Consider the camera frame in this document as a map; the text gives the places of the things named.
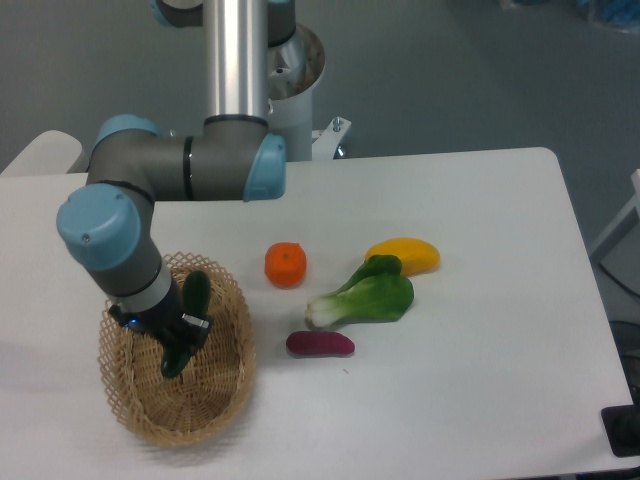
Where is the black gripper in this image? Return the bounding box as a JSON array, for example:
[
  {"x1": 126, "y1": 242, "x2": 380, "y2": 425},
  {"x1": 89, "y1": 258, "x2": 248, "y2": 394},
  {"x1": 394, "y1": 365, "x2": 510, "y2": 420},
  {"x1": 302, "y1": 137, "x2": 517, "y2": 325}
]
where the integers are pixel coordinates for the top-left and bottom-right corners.
[{"x1": 108, "y1": 274, "x2": 214, "y2": 363}]

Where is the green cucumber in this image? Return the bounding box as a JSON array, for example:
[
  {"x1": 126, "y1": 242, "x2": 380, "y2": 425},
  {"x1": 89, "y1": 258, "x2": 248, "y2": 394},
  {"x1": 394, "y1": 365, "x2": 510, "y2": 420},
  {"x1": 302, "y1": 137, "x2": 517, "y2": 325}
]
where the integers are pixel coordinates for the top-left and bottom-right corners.
[{"x1": 160, "y1": 270, "x2": 211, "y2": 379}]

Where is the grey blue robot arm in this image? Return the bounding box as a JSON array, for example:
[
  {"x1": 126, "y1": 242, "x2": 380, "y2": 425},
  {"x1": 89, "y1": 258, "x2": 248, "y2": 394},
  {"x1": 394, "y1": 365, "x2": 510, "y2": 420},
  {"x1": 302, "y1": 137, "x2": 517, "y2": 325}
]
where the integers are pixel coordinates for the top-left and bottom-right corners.
[{"x1": 56, "y1": 1, "x2": 296, "y2": 358}]

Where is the woven wicker basket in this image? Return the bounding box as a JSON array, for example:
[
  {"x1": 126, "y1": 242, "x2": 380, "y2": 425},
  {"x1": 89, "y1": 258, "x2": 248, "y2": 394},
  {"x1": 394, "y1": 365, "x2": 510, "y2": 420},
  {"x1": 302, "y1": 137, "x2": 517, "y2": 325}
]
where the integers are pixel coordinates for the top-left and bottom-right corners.
[{"x1": 97, "y1": 252, "x2": 256, "y2": 447}]

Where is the purple sweet potato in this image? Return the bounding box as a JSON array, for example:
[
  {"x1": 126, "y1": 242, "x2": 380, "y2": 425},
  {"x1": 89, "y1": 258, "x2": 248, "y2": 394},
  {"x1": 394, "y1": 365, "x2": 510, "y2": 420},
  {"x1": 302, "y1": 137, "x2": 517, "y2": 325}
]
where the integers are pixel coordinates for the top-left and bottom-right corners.
[{"x1": 285, "y1": 331, "x2": 356, "y2": 357}]

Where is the orange tangerine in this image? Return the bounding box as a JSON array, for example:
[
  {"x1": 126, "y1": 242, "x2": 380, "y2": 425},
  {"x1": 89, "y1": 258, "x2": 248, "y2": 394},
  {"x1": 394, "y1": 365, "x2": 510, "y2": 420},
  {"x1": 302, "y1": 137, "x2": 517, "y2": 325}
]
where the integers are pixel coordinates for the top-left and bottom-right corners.
[{"x1": 264, "y1": 242, "x2": 307, "y2": 289}]

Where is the green bok choy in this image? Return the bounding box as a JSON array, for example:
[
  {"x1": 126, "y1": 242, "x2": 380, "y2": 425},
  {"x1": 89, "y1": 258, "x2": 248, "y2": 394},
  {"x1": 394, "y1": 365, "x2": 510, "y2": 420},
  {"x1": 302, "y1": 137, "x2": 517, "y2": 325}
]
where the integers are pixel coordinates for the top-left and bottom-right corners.
[{"x1": 305, "y1": 255, "x2": 414, "y2": 329}]

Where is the beige chair seat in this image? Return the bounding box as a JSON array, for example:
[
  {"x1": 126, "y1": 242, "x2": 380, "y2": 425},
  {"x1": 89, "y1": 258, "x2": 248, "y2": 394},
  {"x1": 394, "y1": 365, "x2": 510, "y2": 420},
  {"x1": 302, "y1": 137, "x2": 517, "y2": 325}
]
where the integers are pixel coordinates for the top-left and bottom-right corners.
[{"x1": 1, "y1": 130, "x2": 89, "y2": 178}]

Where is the yellow mango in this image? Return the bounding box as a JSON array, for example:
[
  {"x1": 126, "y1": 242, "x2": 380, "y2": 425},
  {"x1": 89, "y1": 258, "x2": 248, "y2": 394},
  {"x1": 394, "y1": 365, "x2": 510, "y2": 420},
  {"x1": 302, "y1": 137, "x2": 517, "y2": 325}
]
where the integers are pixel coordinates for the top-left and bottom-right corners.
[{"x1": 365, "y1": 237, "x2": 441, "y2": 276}]

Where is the black device at edge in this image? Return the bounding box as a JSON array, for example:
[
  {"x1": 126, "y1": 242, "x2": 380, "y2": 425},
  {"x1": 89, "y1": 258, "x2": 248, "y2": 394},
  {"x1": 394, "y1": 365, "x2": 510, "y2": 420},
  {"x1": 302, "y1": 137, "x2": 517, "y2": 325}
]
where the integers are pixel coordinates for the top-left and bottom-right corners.
[{"x1": 601, "y1": 405, "x2": 639, "y2": 458}]

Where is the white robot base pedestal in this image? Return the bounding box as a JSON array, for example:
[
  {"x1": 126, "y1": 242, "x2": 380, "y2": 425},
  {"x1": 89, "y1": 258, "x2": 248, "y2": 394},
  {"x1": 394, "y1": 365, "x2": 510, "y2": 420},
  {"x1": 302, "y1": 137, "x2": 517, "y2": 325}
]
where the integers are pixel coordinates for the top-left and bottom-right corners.
[{"x1": 268, "y1": 24, "x2": 351, "y2": 162}]

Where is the black cable on floor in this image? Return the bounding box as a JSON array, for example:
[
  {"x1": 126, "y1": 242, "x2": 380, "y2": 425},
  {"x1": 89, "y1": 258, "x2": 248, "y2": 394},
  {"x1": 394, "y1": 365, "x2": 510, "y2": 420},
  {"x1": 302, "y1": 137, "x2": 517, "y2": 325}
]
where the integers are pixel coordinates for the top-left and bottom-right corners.
[{"x1": 597, "y1": 259, "x2": 640, "y2": 297}]

